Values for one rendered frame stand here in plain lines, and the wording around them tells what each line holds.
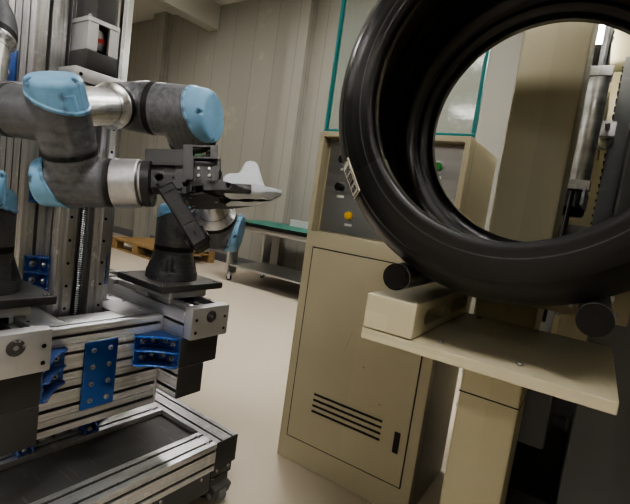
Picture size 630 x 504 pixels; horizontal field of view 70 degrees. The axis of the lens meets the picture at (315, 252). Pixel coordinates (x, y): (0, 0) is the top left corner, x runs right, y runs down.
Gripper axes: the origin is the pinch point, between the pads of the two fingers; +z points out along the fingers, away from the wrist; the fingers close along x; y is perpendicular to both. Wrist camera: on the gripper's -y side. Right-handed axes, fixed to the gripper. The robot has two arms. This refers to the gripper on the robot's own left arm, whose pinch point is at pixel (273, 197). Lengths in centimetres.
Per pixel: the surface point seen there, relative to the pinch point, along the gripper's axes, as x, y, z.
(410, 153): 16.7, 16.2, 30.4
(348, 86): -4.8, 17.4, 12.3
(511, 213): 18, 3, 53
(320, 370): 101, -31, 22
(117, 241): 572, 139, -188
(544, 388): -9.3, -30.7, 35.9
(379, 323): 4.6, -20.3, 17.3
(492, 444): 33, -46, 49
